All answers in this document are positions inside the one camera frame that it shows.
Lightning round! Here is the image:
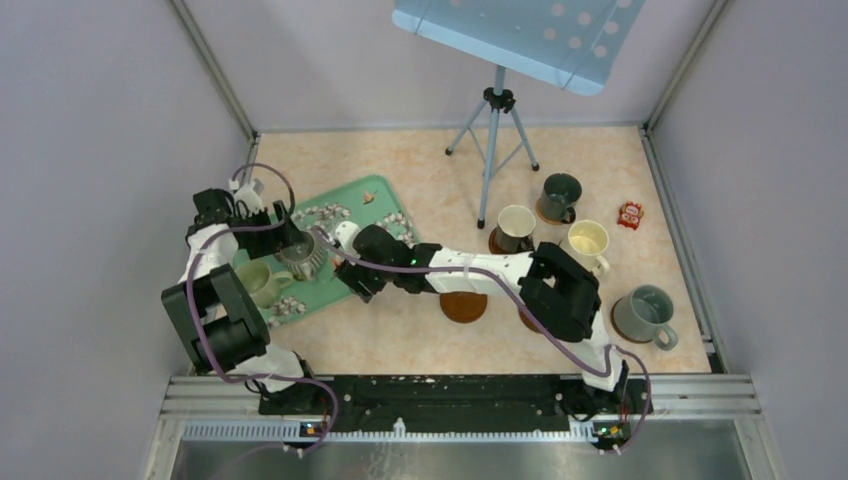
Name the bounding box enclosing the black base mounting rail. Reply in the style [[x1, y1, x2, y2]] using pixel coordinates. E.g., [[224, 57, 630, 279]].
[[245, 374, 653, 436]]

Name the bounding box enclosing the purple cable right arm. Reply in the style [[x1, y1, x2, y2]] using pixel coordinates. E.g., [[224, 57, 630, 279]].
[[309, 226, 654, 456]]

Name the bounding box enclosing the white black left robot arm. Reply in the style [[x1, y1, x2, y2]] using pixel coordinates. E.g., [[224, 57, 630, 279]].
[[161, 187, 327, 414]]

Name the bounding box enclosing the metallic grey cup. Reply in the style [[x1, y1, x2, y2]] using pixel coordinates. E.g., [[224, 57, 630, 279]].
[[274, 231, 327, 281]]

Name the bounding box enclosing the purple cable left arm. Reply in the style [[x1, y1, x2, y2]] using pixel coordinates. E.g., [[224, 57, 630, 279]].
[[184, 162, 340, 458]]

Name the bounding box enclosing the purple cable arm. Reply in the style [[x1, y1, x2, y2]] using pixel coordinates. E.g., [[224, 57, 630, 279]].
[[184, 162, 340, 458], [309, 226, 654, 456]]

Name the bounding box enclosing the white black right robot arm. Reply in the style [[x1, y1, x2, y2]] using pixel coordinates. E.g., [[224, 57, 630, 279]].
[[318, 221, 629, 412]]

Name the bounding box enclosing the dark grey cup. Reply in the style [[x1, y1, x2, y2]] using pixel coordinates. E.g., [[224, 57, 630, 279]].
[[537, 173, 583, 218]]

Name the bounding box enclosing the light tan wooden coaster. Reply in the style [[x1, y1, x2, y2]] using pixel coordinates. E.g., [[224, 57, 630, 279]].
[[535, 201, 577, 225]]

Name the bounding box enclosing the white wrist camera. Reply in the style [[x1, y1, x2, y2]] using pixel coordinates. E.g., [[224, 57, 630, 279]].
[[331, 221, 361, 257], [229, 179, 265, 218]]

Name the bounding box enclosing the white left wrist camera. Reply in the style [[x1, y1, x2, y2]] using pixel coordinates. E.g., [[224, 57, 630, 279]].
[[229, 179, 265, 218]]

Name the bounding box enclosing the cream cup with yellow inside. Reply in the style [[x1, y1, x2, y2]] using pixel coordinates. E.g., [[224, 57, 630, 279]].
[[559, 220, 611, 279]]

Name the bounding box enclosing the green floral serving tray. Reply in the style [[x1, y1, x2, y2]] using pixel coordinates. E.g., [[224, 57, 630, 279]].
[[260, 174, 419, 329]]

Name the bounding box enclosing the white and black cup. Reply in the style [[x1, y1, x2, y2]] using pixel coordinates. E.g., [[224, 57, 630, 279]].
[[493, 205, 536, 254]]

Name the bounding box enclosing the blue music stand with tripod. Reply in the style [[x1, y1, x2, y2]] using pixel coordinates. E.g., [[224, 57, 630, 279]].
[[392, 0, 644, 228]]

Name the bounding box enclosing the dark brown wooden coaster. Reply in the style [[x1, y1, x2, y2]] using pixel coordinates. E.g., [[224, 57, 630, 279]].
[[439, 292, 488, 324]]

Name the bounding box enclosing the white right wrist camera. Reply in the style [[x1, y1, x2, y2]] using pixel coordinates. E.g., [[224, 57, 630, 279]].
[[331, 221, 361, 257]]

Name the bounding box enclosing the pale green cup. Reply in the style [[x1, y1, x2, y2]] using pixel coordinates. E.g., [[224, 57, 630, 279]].
[[235, 260, 294, 309]]

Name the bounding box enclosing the small red toy packet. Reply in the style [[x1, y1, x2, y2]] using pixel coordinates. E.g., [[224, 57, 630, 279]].
[[617, 201, 645, 230]]

